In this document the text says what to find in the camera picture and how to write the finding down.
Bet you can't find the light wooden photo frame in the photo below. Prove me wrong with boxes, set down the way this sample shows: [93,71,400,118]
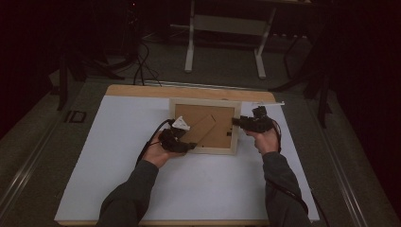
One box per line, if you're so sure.
[168,97,243,156]

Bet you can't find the person's left hand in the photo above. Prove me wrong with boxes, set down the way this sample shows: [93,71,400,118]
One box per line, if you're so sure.
[142,131,184,169]

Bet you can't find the person's right hand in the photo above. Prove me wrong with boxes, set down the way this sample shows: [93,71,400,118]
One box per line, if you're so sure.
[245,127,281,156]

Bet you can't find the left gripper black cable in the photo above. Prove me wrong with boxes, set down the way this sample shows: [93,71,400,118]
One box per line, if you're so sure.
[135,118,175,168]

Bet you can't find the white paper mat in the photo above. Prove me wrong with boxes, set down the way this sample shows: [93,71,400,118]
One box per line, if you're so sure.
[54,95,320,221]

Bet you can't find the black floor cables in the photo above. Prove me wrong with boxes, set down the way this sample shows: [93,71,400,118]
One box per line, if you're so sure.
[133,41,163,87]

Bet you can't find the aluminium floor rail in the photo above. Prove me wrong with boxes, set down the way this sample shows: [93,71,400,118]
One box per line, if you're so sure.
[0,110,65,216]
[306,100,370,227]

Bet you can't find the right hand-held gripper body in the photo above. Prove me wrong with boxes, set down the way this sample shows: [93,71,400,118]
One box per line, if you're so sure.
[240,100,286,133]

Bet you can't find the black floor bracket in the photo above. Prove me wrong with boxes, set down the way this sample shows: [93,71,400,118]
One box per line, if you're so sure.
[64,110,88,124]

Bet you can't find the white metal stand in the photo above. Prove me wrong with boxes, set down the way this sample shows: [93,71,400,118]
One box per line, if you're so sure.
[183,0,278,79]

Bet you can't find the thin black stand leg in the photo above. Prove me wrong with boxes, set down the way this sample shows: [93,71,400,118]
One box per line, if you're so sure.
[283,34,307,79]

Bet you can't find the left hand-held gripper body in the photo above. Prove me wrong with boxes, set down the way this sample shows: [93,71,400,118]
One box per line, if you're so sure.
[159,115,191,154]

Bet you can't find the black metal stand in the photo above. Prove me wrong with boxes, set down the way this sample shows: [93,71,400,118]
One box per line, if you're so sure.
[51,46,127,112]
[270,31,334,129]

